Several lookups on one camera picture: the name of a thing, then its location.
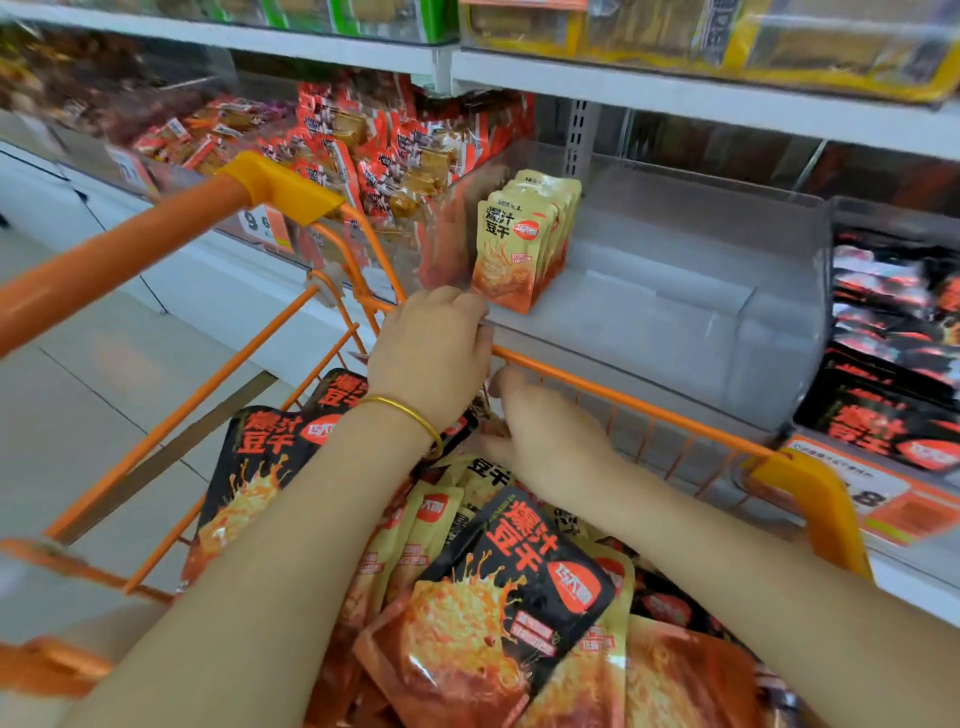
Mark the person's right hand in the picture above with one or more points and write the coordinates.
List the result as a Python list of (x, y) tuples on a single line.
[(555, 443)]

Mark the person's left hand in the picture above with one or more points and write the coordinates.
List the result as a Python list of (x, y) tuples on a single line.
[(435, 353)]

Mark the pile of black orange snacks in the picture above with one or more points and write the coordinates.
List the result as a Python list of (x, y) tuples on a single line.
[(480, 615)]

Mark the row of black orange snacks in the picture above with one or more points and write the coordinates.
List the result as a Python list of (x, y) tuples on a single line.
[(885, 375)]

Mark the orange shopping cart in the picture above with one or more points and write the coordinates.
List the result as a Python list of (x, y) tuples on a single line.
[(105, 255)]

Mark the person's left forearm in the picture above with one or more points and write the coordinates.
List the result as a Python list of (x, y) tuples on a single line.
[(225, 615)]

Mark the person's right forearm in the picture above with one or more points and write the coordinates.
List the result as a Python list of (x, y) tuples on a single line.
[(810, 600)]

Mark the orange price tag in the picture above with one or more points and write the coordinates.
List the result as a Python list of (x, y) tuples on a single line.
[(900, 503)]

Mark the pile of red tan packets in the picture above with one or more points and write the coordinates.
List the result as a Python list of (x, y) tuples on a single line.
[(375, 150)]

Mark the stack of green packets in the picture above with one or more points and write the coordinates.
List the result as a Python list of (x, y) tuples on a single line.
[(345, 15)]

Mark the stack of yellow trimmed packets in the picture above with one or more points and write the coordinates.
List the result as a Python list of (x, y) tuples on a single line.
[(720, 38)]

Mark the heap of dark brown packets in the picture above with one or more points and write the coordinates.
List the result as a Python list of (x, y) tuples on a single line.
[(68, 83)]

